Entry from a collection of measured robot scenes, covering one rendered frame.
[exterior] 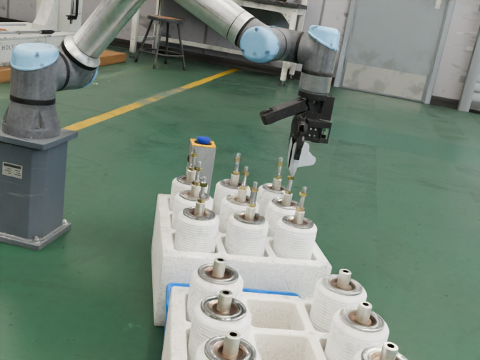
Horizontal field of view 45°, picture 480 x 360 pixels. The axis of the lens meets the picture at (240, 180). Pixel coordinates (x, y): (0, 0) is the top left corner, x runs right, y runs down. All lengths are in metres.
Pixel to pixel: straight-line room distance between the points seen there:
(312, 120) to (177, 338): 0.64
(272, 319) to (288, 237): 0.24
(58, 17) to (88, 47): 3.27
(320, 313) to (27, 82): 0.95
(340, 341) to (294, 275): 0.38
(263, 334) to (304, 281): 0.33
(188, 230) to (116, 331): 0.27
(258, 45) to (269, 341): 0.61
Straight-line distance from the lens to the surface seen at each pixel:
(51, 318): 1.37
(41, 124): 1.61
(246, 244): 1.31
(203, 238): 1.29
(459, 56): 6.31
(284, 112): 1.39
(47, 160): 1.61
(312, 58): 1.37
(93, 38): 1.64
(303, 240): 1.34
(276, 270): 1.32
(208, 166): 1.68
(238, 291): 1.04
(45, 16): 4.82
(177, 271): 1.29
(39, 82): 1.59
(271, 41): 1.26
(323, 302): 1.09
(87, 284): 1.50
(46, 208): 1.66
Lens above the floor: 0.73
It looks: 17 degrees down
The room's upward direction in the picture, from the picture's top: 9 degrees clockwise
